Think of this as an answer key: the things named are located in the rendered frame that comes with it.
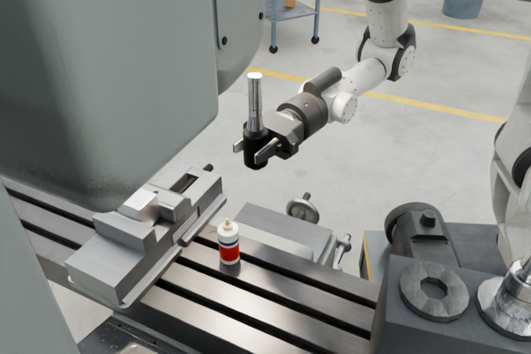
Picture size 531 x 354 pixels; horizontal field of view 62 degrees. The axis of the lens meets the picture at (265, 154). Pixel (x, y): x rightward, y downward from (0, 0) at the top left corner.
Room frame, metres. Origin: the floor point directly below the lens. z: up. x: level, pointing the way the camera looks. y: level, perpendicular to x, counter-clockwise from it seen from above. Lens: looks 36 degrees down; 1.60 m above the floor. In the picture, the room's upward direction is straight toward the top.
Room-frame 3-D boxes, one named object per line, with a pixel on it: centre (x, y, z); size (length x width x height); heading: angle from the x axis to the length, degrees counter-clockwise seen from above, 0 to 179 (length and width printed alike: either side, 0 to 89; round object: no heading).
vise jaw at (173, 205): (0.68, 0.22, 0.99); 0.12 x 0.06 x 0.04; 62
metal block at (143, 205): (0.63, 0.25, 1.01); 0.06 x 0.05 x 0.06; 62
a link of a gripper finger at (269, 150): (0.65, -0.01, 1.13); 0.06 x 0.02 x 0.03; 140
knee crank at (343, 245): (0.98, -0.24, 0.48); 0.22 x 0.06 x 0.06; 155
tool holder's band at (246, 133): (0.67, 0.02, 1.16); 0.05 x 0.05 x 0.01
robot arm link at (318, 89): (0.82, -0.12, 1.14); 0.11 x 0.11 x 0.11; 50
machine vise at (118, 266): (0.66, 0.23, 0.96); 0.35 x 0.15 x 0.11; 152
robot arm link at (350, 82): (0.88, -0.14, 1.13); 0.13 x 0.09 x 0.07; 140
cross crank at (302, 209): (1.02, -0.11, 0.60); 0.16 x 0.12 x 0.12; 155
